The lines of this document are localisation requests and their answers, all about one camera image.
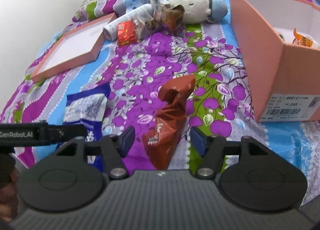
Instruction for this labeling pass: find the pink cardboard box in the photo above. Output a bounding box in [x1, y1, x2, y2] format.
[229, 0, 320, 123]

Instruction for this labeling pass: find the blue and white plush doll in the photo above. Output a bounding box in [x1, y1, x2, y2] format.
[148, 0, 228, 25]

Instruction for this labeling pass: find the floral striped quilt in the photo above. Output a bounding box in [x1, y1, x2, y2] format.
[0, 0, 320, 207]

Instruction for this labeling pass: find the blue white snack packet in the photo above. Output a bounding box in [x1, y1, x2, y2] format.
[63, 83, 111, 173]

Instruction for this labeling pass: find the clear bag with blue dots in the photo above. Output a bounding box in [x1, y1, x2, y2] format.
[113, 0, 153, 17]

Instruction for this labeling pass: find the pink box lid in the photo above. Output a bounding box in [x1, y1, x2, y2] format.
[29, 12, 117, 83]

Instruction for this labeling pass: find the clear packet of brown snacks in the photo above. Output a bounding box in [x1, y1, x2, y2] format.
[149, 0, 186, 37]

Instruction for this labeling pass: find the small red snack packet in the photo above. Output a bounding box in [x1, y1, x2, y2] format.
[117, 19, 138, 46]

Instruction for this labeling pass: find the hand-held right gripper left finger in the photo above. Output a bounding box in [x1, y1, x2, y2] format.
[55, 126, 136, 180]

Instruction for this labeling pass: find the white tube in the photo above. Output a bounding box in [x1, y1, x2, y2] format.
[102, 4, 155, 42]

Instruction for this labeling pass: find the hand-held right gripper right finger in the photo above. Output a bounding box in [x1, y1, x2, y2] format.
[190, 126, 266, 180]

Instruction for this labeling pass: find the clear crinkled snack packet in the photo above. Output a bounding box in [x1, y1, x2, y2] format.
[134, 17, 157, 41]

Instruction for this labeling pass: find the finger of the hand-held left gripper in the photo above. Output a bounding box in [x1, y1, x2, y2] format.
[49, 124, 88, 143]

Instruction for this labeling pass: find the person's left hand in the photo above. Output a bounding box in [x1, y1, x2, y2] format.
[0, 155, 20, 219]

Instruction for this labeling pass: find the dark red snack packet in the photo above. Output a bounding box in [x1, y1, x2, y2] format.
[141, 74, 196, 171]

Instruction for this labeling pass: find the large orange snack packet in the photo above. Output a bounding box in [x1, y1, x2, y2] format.
[291, 27, 320, 50]

